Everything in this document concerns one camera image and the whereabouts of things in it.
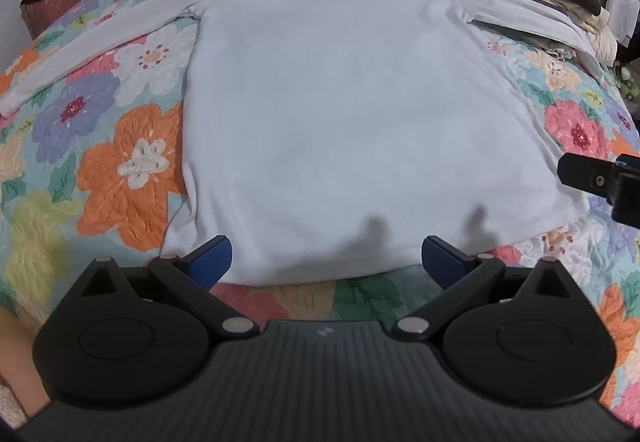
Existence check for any person's leg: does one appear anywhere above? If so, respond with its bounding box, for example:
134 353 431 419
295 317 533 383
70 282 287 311
0 309 51 415

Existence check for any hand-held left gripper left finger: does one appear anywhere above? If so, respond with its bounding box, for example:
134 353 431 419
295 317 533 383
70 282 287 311
81 235 260 339

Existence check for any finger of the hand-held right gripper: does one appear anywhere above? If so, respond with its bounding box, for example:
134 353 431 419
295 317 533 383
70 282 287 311
557 152 622 196

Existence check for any floral quilt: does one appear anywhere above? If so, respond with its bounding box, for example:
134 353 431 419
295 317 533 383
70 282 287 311
0 0 640 428

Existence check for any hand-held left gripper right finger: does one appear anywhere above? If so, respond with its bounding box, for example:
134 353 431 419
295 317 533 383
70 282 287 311
391 235 574 341

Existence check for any pile of beige clothes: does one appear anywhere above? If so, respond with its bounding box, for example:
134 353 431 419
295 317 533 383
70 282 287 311
469 0 619 66

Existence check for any white long-sleeve shirt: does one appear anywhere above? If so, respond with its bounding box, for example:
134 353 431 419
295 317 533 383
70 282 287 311
0 0 599 286

